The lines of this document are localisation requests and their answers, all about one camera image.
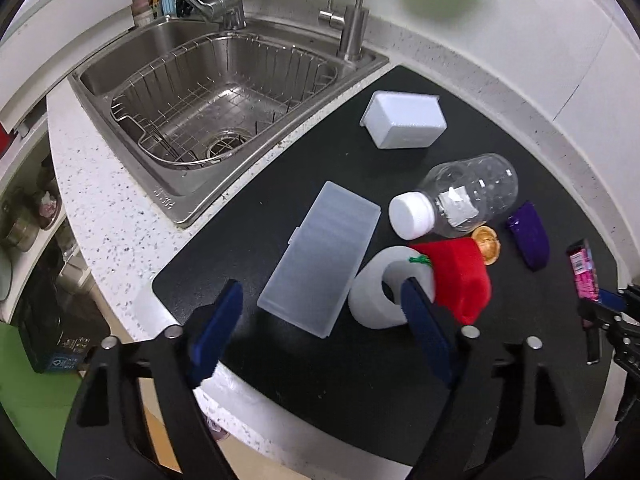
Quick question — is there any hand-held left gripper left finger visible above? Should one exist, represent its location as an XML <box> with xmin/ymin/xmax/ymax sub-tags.
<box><xmin>56</xmin><ymin>279</ymin><xmax>244</xmax><ymax>480</ymax></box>

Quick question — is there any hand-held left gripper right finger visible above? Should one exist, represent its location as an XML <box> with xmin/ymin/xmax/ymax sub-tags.
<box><xmin>400</xmin><ymin>276</ymin><xmax>586</xmax><ymax>480</ymax></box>

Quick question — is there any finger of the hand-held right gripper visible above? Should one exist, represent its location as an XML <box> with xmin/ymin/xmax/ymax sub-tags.
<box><xmin>577</xmin><ymin>284</ymin><xmax>640</xmax><ymax>318</ymax></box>
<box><xmin>582</xmin><ymin>316</ymin><xmax>640</xmax><ymax>377</ymax></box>

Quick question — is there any pink snack packet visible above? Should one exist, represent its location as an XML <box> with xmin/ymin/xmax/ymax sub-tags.
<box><xmin>566</xmin><ymin>240</ymin><xmax>601</xmax><ymax>302</ymax></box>

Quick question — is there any white tape roll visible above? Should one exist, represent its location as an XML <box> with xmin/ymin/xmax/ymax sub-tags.
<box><xmin>348</xmin><ymin>246</ymin><xmax>436</xmax><ymax>330</ymax></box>

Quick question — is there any purple wrapper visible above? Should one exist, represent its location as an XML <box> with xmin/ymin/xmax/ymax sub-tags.
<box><xmin>506</xmin><ymin>201</ymin><xmax>551</xmax><ymax>272</ymax></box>

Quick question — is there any translucent ribbed plastic box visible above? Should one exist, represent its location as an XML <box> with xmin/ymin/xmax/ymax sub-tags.
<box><xmin>257</xmin><ymin>180</ymin><xmax>382</xmax><ymax>341</ymax></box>

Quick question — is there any clear bottle with white cap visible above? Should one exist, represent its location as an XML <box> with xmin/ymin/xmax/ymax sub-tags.
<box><xmin>389</xmin><ymin>152</ymin><xmax>520</xmax><ymax>241</ymax></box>

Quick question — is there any black trash bin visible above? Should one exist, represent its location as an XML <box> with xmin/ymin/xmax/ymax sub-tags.
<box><xmin>14</xmin><ymin>245</ymin><xmax>110</xmax><ymax>374</ymax></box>

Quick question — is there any white plastic container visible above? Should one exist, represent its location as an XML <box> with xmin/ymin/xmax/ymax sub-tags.
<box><xmin>360</xmin><ymin>91</ymin><xmax>447</xmax><ymax>150</ymax></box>

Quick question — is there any black counter mat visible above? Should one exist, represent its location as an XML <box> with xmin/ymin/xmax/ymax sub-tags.
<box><xmin>151</xmin><ymin>65</ymin><xmax>623</xmax><ymax>468</ymax></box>

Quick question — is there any stainless steel sink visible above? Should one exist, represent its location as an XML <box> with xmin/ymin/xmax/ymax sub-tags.
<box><xmin>70</xmin><ymin>14</ymin><xmax>390</xmax><ymax>230</ymax></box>

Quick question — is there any sink drain strainer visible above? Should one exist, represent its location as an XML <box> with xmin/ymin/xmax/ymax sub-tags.
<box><xmin>202</xmin><ymin>130</ymin><xmax>253</xmax><ymax>161</ymax></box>

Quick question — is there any small bowl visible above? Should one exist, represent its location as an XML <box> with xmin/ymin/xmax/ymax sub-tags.
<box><xmin>34</xmin><ymin>187</ymin><xmax>63</xmax><ymax>231</ymax></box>

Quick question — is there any metal pot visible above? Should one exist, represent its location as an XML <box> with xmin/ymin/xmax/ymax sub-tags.
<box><xmin>1</xmin><ymin>195</ymin><xmax>43</xmax><ymax>252</ymax></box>

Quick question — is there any brushed steel drinking faucet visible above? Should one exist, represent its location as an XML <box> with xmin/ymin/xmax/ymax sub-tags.
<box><xmin>319</xmin><ymin>0</ymin><xmax>373</xmax><ymax>61</ymax></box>

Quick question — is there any wire drain basket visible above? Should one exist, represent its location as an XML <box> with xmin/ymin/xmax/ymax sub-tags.
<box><xmin>110</xmin><ymin>35</ymin><xmax>341</xmax><ymax>167</ymax></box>

